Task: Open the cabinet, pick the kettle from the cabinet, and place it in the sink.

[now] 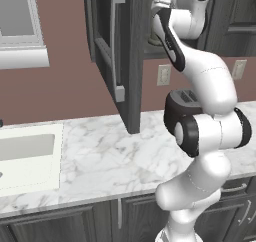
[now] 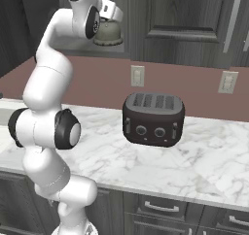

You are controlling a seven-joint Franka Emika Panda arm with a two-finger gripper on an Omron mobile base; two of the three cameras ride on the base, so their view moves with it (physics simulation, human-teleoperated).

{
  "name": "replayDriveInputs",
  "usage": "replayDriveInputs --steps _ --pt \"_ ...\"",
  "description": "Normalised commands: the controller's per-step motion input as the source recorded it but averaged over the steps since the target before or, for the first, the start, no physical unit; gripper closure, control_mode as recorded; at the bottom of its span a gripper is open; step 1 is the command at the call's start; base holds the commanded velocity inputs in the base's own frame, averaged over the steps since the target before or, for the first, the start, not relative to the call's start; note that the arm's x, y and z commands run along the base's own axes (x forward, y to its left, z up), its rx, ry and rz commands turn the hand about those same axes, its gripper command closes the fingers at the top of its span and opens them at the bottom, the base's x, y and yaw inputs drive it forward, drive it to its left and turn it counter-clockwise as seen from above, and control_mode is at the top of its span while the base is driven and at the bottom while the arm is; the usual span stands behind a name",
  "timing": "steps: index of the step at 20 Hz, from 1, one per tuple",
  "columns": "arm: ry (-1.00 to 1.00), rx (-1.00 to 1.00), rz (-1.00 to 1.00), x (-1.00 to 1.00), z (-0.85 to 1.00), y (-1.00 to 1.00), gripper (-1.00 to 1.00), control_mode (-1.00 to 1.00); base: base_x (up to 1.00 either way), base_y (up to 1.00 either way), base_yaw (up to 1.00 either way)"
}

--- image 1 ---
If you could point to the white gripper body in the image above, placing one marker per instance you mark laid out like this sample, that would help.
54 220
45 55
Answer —
161 3

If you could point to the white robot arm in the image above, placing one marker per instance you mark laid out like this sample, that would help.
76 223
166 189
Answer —
213 82

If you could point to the dark grey upper cabinet door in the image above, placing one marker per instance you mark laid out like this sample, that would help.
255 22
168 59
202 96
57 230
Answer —
133 52

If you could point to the dark grey panelled cabinet door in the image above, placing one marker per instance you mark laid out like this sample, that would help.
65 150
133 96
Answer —
240 16

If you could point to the white sink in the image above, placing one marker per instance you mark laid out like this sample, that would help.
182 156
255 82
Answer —
30 159

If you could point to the dark grey lower cabinet door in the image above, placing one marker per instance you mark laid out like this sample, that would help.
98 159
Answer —
56 224
140 219
220 222

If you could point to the black toaster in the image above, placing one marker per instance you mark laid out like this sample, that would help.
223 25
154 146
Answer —
176 109

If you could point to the white framed window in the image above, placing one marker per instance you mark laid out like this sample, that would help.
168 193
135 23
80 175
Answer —
20 26

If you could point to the dark grey drawer front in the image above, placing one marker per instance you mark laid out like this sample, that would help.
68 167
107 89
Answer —
248 182

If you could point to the black tap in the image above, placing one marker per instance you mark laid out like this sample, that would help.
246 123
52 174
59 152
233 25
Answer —
1 123

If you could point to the beige wall outlet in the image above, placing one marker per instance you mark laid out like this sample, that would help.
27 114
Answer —
164 75
239 69

